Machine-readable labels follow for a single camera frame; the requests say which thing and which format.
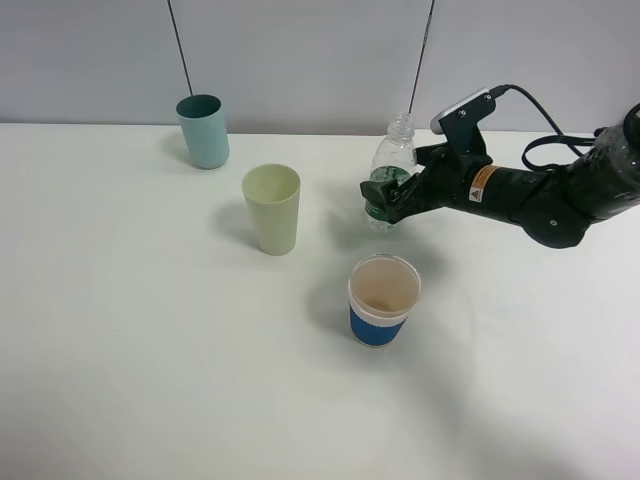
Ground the right black wall cable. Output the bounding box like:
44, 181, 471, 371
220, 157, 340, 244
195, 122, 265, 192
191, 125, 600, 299
407, 0, 436, 115

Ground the left black wall cable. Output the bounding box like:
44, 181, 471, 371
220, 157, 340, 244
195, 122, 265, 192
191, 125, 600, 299
167, 0, 197, 98

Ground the clear bottle with green label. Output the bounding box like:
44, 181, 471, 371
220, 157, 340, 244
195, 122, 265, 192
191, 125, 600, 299
362, 112, 418, 234

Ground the pale green plastic cup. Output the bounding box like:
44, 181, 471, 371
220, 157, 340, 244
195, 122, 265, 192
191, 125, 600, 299
242, 164, 301, 256

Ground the teal plastic cup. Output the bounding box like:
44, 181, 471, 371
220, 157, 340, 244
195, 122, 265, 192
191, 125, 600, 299
176, 94, 230, 170

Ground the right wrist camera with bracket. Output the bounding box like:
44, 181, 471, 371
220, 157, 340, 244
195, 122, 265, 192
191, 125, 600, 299
430, 88, 496, 156

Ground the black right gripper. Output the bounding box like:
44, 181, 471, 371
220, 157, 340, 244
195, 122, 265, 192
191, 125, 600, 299
360, 142, 530, 224

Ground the black wall cable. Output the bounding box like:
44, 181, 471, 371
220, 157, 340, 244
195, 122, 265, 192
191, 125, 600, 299
167, 0, 197, 98
407, 0, 436, 115

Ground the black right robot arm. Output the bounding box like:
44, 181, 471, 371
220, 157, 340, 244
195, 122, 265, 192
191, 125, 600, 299
360, 104, 639, 249

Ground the cup with blue sleeve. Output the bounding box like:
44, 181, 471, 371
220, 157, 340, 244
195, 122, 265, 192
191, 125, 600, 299
348, 254, 422, 347

